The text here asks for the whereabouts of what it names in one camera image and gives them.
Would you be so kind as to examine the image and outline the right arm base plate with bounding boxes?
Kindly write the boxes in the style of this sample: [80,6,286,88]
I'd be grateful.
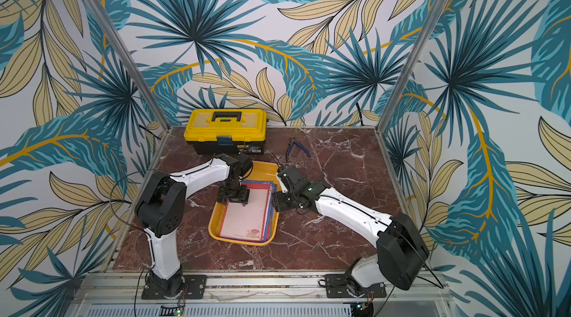
[318,273,387,299]

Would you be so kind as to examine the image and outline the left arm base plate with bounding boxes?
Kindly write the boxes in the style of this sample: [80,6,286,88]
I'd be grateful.
[141,272,207,301]

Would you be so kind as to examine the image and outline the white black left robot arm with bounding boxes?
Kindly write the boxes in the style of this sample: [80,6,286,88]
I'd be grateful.
[135,153,254,298]

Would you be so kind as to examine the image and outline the aluminium front rail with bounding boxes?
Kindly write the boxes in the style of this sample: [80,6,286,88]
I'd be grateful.
[71,270,454,310]

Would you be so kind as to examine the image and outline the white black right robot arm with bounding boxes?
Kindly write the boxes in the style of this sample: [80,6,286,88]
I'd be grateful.
[272,165,429,298]

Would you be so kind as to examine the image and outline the red bordered stationery paper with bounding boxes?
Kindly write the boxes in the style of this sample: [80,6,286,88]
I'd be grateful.
[219,188,269,243]

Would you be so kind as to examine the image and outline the aluminium corner post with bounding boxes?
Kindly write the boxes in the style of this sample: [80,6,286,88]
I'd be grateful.
[83,0,171,131]
[376,0,448,134]

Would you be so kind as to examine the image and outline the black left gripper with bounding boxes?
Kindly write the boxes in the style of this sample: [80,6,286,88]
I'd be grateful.
[217,177,251,206]

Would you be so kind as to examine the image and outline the yellow black toolbox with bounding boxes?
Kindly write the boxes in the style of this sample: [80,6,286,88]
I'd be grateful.
[184,109,267,155]

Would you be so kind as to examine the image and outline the yellow plastic tray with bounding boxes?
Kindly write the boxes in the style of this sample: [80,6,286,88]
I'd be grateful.
[208,161,280,247]

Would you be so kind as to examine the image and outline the aluminium left corner post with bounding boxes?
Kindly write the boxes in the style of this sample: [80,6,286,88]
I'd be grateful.
[83,0,171,131]

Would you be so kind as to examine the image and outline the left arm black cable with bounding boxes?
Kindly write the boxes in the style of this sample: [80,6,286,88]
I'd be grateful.
[109,168,157,233]

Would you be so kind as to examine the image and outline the stack of stationery papers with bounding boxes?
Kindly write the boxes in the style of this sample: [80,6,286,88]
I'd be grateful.
[243,180,277,243]

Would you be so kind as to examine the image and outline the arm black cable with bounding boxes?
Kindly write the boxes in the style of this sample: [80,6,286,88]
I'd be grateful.
[320,194,445,290]
[109,168,157,233]

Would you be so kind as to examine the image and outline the blue handled pliers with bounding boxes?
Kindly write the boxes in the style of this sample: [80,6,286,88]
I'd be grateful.
[285,139,312,162]

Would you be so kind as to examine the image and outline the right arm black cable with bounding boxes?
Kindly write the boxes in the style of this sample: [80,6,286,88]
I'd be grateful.
[320,194,445,290]

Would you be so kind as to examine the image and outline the aluminium right corner post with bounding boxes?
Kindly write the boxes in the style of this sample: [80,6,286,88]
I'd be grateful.
[376,0,448,134]

